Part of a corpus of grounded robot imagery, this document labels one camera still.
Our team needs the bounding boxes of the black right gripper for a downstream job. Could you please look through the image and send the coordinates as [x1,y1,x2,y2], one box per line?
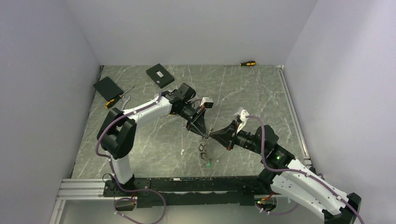
[209,120,266,155]

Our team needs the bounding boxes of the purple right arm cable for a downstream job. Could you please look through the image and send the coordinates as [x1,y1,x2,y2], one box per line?
[247,115,366,224]

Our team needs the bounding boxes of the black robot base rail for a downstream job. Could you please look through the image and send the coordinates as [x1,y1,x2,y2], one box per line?
[103,175,272,208]

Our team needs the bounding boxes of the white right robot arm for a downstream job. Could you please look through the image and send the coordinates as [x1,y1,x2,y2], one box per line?
[209,120,362,224]

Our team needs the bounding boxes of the black box with label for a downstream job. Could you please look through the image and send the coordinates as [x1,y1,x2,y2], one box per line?
[146,63,175,89]

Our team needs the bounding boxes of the round metal keyring plate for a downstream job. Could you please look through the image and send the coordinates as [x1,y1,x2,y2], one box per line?
[198,137,211,166]

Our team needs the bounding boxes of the yellow black screwdriver far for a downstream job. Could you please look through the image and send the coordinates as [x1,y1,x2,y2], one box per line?
[225,61,256,67]

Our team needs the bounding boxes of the yellow black screwdriver left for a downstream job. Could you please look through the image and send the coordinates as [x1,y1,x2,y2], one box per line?
[105,86,134,109]

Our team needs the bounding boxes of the yellow black screwdriver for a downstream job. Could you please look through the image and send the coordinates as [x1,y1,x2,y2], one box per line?
[225,61,256,67]
[105,86,134,109]

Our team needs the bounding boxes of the plain black box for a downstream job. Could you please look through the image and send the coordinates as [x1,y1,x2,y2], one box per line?
[93,77,124,101]

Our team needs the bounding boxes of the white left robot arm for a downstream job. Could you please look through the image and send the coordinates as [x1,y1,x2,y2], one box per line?
[95,83,213,196]

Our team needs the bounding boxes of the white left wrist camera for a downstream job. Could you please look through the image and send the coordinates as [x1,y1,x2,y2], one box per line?
[200,97,214,109]

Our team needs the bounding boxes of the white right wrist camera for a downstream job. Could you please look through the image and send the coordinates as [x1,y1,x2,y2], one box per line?
[236,107,249,133]

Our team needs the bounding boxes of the large silver wrench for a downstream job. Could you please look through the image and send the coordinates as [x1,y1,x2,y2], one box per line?
[119,95,131,111]

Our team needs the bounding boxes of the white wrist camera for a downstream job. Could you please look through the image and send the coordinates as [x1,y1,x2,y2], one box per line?
[200,97,214,109]
[236,107,249,133]

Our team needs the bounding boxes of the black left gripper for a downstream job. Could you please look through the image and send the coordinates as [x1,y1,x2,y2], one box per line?
[177,102,208,140]

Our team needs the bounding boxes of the aluminium frame rail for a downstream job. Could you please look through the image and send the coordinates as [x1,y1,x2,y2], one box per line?
[49,65,338,224]

